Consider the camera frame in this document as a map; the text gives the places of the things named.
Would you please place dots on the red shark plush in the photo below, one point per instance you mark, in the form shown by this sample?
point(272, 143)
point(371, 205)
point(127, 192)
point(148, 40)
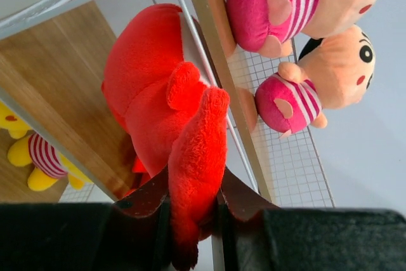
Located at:
point(176, 120)

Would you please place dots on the white wire wooden shelf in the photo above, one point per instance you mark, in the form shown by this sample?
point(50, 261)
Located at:
point(52, 60)

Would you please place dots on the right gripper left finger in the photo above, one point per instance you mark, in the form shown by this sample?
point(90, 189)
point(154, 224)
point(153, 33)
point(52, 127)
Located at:
point(131, 234)

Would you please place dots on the yellow plush toy striped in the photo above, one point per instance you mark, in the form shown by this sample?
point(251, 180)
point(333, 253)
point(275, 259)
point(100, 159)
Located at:
point(50, 165)

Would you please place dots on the boy plush doll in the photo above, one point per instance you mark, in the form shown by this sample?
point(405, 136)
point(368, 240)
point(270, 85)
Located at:
point(331, 73)
point(267, 26)

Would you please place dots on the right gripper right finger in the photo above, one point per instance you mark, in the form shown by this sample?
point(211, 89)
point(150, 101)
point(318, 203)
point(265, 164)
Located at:
point(254, 234)

